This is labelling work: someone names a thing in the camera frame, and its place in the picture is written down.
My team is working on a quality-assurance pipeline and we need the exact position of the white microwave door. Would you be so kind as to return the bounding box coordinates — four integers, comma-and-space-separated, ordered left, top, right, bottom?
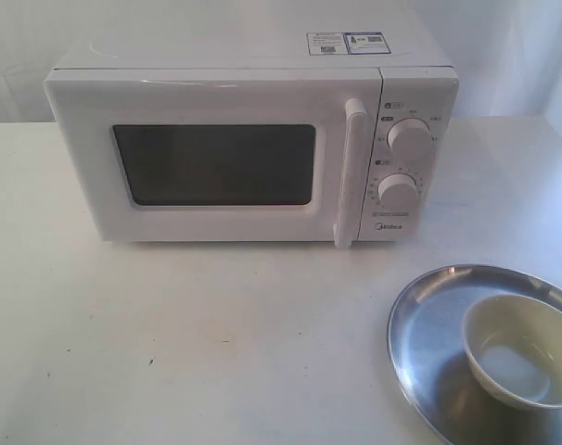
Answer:
45, 69, 383, 248

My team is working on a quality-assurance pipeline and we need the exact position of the cream ceramic bowl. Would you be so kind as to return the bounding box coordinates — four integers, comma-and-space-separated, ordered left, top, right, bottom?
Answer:
461, 293, 562, 411

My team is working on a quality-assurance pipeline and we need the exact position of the white microwave oven body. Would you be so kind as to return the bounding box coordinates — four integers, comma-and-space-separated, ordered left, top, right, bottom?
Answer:
47, 33, 458, 244

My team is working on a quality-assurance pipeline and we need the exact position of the lower white control knob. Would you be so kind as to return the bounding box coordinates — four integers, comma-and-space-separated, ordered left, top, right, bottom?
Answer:
377, 173, 418, 211

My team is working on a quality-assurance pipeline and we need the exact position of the white control knob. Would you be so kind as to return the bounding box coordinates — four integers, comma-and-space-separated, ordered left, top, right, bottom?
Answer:
377, 173, 418, 211
387, 118, 432, 159

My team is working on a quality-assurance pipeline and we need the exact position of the upper white control knob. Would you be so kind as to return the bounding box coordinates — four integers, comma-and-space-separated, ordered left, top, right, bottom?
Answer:
387, 118, 432, 159

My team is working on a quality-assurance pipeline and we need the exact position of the blue white label sticker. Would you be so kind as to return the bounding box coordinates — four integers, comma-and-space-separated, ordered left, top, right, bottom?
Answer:
306, 32, 391, 56

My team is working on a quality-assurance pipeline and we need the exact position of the round stainless steel tray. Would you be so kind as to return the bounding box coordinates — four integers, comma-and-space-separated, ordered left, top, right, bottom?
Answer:
387, 264, 562, 444

